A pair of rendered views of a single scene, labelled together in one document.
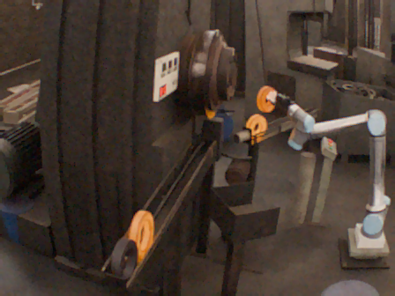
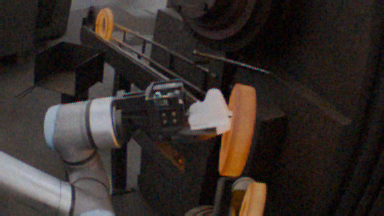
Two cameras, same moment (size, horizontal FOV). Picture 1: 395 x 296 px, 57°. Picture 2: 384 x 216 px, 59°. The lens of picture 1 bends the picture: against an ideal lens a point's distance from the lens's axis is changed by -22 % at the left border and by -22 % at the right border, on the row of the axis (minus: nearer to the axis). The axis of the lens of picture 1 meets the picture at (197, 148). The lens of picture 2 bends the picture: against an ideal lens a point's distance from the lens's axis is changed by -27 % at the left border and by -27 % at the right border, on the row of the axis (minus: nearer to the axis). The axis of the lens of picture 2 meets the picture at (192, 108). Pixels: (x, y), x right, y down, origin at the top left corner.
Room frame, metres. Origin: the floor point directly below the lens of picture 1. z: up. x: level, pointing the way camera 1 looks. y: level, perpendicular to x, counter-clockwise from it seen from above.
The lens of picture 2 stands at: (2.97, -0.96, 1.27)
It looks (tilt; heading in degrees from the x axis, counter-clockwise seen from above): 26 degrees down; 131
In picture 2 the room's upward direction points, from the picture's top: 8 degrees clockwise
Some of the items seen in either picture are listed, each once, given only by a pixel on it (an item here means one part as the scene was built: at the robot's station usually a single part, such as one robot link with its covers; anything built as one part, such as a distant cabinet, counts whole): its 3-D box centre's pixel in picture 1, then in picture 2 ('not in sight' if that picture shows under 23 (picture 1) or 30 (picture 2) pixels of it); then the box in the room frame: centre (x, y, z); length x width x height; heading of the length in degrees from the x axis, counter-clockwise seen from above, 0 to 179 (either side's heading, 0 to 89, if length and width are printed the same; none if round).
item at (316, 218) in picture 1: (324, 183); not in sight; (2.71, -0.91, 0.31); 0.24 x 0.16 x 0.62; 166
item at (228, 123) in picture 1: (215, 120); not in sight; (4.51, -0.17, 0.17); 0.57 x 0.31 x 0.34; 6
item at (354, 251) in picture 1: (367, 242); not in sight; (2.18, -1.21, 0.10); 0.32 x 0.32 x 0.04; 80
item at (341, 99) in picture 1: (362, 120); not in sight; (4.30, -1.87, 0.39); 1.03 x 0.83 x 0.77; 91
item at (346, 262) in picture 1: (365, 249); not in sight; (2.18, -1.21, 0.04); 0.40 x 0.40 x 0.08; 80
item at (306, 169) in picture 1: (302, 189); not in sight; (2.71, -0.75, 0.26); 0.12 x 0.12 x 0.52
